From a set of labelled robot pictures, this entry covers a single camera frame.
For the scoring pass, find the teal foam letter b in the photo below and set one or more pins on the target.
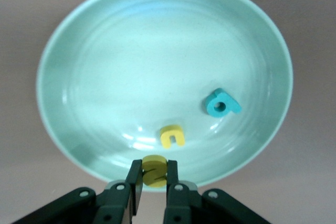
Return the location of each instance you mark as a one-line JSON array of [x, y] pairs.
[[210, 107]]

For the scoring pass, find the yellow foam digit two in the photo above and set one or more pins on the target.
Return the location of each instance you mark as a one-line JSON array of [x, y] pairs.
[[155, 165]]

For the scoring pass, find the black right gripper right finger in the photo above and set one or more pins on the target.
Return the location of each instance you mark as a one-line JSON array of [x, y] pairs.
[[183, 203]]

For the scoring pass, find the yellow foam letter u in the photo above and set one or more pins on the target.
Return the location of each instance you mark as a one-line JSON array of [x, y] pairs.
[[165, 137]]

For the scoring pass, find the light green plate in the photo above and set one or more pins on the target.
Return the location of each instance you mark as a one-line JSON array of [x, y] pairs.
[[147, 64]]

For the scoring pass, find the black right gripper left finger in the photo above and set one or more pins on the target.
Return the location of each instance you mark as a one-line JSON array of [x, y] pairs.
[[115, 203]]

